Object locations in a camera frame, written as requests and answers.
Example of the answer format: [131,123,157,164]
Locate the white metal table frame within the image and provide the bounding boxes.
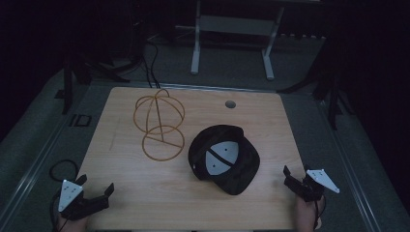
[190,0,286,82]

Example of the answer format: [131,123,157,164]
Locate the black floor cables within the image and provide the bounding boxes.
[140,40,162,90]

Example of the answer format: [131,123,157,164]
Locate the black metal stand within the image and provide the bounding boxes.
[276,35,356,131]
[54,18,149,116]

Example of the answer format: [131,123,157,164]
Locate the black baseball cap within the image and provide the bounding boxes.
[187,124,261,196]

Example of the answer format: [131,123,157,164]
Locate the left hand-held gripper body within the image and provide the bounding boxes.
[57,179,111,222]

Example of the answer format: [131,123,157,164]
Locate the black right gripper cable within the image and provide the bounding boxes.
[312,194,327,232]

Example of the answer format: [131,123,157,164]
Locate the gold wire hat stand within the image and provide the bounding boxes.
[132,88,187,162]

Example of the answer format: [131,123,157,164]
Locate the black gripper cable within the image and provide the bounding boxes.
[312,194,327,232]
[48,159,80,232]

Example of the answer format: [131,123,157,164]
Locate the person's left hand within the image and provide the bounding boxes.
[55,212,89,232]

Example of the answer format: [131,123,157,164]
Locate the person's right hand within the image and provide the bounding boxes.
[294,194,325,232]

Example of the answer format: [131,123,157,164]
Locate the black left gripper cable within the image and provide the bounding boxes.
[48,159,80,232]

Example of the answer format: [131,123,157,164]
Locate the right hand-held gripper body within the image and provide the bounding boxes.
[284,168,341,203]

